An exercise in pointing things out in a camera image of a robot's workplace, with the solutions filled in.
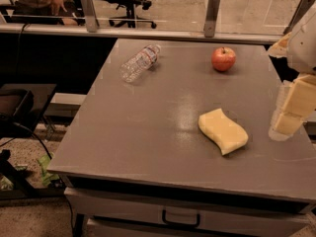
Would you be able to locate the yellow sponge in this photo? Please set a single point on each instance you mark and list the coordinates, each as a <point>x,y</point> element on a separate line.
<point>227,134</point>

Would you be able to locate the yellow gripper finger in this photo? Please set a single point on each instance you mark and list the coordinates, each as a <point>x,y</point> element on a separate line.
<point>279,48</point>
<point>295,103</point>

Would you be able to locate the red apple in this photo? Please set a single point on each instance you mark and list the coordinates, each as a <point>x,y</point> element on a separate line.
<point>223,58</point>

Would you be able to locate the metal railing with glass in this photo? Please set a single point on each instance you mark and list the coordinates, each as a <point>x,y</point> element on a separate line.
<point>214,19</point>

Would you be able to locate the green plastic wrapper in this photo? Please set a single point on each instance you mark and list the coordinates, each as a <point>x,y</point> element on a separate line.
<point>47,179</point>

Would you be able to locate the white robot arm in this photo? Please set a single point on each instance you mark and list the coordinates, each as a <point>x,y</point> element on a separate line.
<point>301,50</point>

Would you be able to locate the clear plastic water bottle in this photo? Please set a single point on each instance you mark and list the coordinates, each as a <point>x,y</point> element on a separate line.
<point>140,62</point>

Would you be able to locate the seated person in background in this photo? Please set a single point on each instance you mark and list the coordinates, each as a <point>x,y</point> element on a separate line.
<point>47,12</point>

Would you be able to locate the grey drawer with black handle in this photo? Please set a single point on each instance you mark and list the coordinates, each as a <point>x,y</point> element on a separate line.
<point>122,215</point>

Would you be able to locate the black side stand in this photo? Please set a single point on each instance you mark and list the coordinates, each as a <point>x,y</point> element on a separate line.
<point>22,106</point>

